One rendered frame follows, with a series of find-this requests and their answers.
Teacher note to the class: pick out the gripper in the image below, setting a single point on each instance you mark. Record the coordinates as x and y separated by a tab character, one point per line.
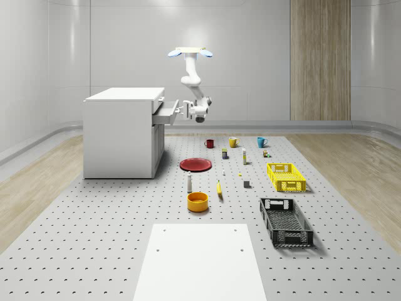
187	109

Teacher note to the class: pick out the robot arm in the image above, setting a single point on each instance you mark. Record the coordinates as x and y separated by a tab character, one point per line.
190	67

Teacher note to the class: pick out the red mug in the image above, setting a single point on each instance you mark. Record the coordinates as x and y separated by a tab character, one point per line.
210	144

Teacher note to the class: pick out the red plate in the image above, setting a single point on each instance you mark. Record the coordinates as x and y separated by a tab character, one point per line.
195	165

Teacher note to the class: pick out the yellow mug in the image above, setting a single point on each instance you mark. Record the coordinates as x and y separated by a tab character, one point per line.
232	143

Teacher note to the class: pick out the flat-sided can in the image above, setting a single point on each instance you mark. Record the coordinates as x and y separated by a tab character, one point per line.
224	154

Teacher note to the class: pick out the drone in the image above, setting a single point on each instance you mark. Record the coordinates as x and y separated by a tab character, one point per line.
188	49

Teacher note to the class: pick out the small white bottle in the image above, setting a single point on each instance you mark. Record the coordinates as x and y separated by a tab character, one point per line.
189	183

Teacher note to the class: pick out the yellow white carton box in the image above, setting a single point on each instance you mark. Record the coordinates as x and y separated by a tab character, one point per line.
244	156

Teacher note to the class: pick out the white cabinet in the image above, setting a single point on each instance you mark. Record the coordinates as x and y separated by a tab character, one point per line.
119	138

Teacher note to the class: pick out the blue mug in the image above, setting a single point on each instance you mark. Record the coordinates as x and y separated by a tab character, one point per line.
261	142

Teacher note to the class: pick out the banana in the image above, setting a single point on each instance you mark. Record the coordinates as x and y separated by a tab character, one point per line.
219	189

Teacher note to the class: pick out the puzzle cube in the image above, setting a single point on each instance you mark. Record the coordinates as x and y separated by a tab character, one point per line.
266	153

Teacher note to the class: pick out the grey cube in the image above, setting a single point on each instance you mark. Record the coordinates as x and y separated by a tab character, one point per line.
247	184

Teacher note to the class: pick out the yellow bowl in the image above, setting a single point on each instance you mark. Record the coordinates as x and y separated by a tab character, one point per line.
197	205

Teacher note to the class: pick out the yellow basket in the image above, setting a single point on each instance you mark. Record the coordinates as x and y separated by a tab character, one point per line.
289	185

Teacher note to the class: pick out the white board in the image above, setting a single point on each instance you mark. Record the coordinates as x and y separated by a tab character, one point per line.
197	263

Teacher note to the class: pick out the dark grey basket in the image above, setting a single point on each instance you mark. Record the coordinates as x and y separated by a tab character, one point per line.
291	238

